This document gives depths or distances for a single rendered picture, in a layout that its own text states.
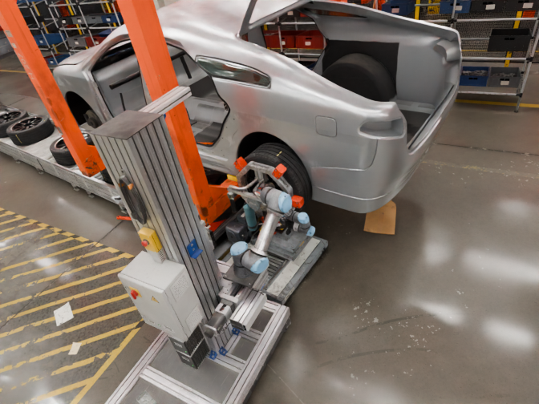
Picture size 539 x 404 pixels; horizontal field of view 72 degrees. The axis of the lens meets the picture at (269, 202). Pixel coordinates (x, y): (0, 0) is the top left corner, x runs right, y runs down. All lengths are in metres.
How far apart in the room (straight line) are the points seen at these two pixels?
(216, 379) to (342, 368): 0.92
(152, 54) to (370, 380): 2.71
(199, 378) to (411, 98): 3.36
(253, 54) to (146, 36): 0.80
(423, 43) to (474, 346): 2.73
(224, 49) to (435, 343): 2.80
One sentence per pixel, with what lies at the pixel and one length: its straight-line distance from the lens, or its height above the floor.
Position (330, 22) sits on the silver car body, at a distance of 4.50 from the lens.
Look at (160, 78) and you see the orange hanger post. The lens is 2.82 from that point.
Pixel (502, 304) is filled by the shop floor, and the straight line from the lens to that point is 3.61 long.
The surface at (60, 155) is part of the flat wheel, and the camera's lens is 5.96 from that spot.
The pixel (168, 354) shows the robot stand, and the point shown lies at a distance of 3.14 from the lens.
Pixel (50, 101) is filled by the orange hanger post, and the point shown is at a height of 1.48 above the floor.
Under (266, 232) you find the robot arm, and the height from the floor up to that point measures 1.16.
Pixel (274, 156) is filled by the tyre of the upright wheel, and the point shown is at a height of 1.17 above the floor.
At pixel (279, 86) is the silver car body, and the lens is 2.83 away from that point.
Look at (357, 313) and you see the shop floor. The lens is 3.31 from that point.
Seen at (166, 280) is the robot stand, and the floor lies 1.23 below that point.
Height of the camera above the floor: 2.73
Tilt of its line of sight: 38 degrees down
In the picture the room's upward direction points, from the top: 10 degrees counter-clockwise
